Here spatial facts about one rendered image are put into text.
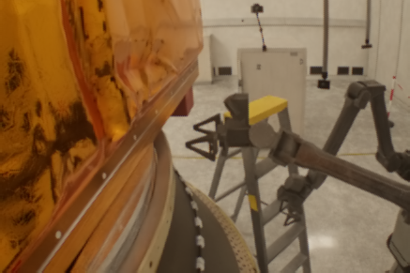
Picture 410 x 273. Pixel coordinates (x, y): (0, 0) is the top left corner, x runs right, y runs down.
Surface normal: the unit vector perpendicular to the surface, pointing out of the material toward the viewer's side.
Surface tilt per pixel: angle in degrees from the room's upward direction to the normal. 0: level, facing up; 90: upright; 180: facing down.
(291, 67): 90
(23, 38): 89
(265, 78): 90
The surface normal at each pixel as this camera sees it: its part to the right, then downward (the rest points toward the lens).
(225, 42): -0.14, 0.36
